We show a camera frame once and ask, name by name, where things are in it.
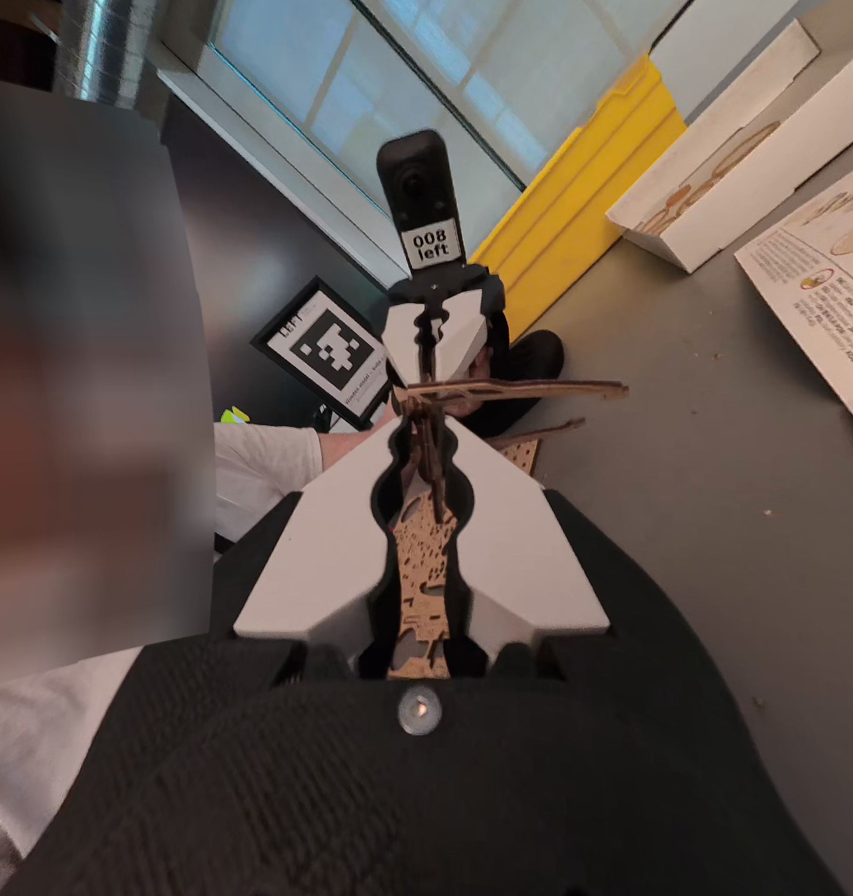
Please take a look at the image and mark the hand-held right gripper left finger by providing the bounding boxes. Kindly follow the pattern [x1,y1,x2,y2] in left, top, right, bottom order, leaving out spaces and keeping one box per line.
[232,416,409,679]

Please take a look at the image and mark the wooden model assembly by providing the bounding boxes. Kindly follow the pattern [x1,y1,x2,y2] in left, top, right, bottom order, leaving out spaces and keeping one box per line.
[390,388,585,526]

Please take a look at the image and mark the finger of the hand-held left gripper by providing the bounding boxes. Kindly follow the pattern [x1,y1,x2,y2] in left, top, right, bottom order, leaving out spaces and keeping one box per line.
[430,289,488,386]
[382,302,431,387]

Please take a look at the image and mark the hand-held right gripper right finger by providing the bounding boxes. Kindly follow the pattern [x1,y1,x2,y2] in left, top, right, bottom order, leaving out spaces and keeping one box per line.
[445,416,614,679]

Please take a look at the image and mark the person's white shirt torso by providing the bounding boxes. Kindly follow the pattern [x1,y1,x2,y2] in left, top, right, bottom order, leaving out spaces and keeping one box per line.
[0,647,144,893]

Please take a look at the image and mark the black framed marker sign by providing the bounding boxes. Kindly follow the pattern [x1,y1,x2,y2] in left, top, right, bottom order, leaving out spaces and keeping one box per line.
[250,275,392,431]

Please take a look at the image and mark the group of wooden rings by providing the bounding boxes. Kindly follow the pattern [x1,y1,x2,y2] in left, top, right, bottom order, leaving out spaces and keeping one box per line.
[640,122,781,235]

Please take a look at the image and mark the yellow plastic bin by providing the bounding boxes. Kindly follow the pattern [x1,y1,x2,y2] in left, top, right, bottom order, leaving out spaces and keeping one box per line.
[468,56,688,344]

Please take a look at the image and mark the window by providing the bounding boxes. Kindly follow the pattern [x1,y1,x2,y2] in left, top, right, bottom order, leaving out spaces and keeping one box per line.
[147,0,798,288]

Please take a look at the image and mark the wooden parts sheet with gears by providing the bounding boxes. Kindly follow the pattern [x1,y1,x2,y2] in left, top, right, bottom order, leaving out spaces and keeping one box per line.
[388,437,543,680]

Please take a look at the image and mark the white cardboard box tray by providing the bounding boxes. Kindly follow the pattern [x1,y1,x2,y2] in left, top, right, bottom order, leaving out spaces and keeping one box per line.
[605,17,853,274]

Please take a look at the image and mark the round silver duct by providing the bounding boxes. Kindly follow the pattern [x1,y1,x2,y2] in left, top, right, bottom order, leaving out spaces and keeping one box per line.
[52,0,165,109]

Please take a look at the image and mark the illustrated instruction booklet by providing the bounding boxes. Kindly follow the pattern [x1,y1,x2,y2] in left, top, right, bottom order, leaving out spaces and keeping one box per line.
[734,157,853,445]

